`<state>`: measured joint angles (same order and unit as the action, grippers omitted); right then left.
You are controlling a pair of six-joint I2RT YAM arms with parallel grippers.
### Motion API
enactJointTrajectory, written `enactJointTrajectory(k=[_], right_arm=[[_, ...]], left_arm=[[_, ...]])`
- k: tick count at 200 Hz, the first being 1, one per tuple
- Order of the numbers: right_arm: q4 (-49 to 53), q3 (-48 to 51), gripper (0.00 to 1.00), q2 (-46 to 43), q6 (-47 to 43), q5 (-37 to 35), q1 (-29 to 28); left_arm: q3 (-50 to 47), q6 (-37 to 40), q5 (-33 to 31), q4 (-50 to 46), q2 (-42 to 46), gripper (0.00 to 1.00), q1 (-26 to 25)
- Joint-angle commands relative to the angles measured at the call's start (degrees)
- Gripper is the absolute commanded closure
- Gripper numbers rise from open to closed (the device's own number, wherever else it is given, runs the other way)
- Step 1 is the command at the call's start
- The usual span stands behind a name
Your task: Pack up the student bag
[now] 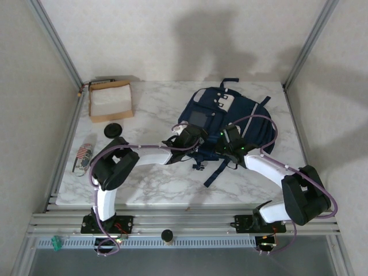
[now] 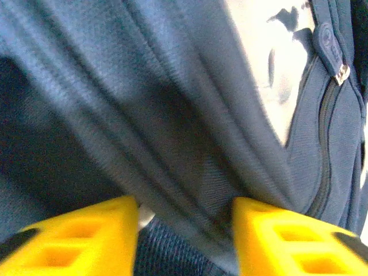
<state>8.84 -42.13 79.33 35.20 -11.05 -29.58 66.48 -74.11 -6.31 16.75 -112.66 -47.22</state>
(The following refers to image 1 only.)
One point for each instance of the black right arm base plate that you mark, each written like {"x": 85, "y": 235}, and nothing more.
{"x": 243, "y": 222}

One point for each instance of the aluminium corner post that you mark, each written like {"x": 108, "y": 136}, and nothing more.
{"x": 54, "y": 43}
{"x": 310, "y": 43}

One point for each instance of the flag print pencil case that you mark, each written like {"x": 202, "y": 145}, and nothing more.
{"x": 83, "y": 156}

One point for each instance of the cardboard tray with white paper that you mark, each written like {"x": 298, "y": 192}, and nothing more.
{"x": 109, "y": 97}

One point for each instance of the navy blue backpack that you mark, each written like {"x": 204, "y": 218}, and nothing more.
{"x": 230, "y": 115}

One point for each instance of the black cylindrical knob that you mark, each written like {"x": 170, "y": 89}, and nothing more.
{"x": 167, "y": 236}

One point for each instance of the black device with orange parts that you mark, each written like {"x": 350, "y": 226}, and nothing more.
{"x": 100, "y": 82}

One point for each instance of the green terminal connector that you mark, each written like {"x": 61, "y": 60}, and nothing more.
{"x": 56, "y": 243}

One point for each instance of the black round lid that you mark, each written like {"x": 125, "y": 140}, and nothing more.
{"x": 113, "y": 130}

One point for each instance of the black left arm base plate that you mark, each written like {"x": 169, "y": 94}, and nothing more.
{"x": 126, "y": 222}

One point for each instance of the small circuit board green light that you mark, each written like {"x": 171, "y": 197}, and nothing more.
{"x": 122, "y": 240}
{"x": 267, "y": 244}

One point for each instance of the aluminium table frame rails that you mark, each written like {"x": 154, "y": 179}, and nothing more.
{"x": 187, "y": 221}

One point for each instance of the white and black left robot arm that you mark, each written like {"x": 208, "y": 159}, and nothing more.
{"x": 152, "y": 156}

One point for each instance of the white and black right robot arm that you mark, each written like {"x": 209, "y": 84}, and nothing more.
{"x": 264, "y": 166}

